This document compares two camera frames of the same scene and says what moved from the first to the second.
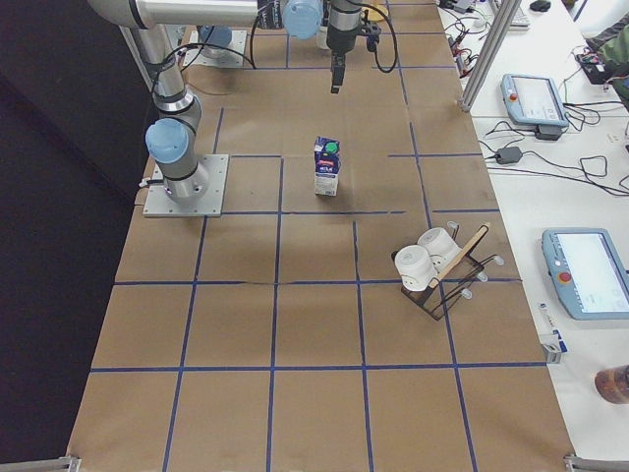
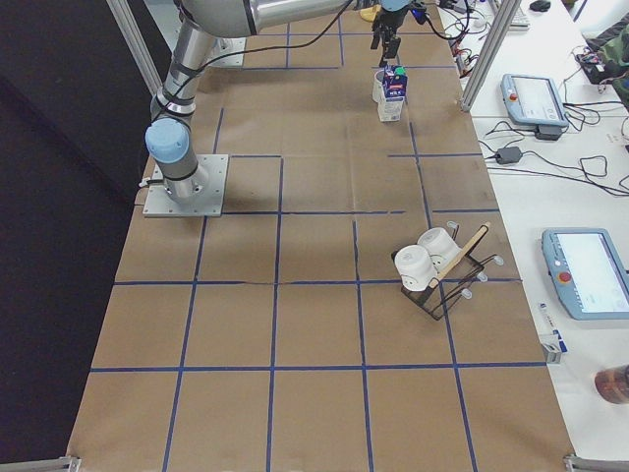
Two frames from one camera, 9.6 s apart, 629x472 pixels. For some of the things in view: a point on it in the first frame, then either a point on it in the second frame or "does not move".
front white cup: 415,266 does not move
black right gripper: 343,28 to 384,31
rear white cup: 440,246 does not move
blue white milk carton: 327,164 to 391,106
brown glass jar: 612,383 does not move
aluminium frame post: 506,11 does not move
